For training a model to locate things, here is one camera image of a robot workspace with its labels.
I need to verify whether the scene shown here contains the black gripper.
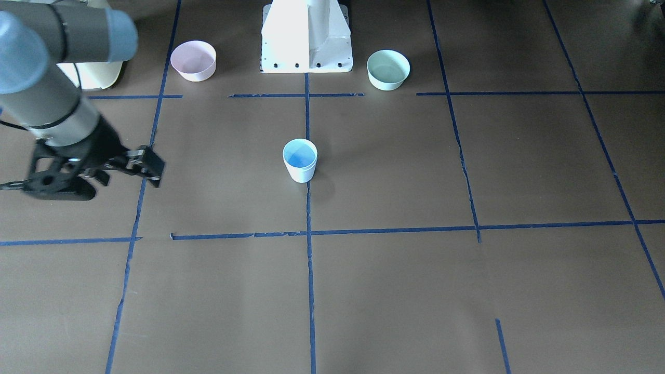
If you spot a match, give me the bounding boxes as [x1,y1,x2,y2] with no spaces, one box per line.
[63,116,165,189]

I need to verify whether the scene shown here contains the pink bowl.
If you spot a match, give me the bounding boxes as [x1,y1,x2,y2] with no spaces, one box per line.
[169,40,218,82]

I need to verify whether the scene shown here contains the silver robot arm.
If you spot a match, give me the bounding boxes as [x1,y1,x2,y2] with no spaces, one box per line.
[2,1,165,195]

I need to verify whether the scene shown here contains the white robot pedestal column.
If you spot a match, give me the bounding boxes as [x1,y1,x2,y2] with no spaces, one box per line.
[260,1,354,74]

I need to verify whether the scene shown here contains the cream white toaster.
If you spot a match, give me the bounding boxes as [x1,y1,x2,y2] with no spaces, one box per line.
[56,0,125,91]

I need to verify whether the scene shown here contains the mint green bowl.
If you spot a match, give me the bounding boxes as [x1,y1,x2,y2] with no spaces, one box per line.
[366,49,411,91]

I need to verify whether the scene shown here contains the light blue cup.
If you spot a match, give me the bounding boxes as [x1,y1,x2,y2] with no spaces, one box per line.
[282,138,318,167]
[286,164,316,184]

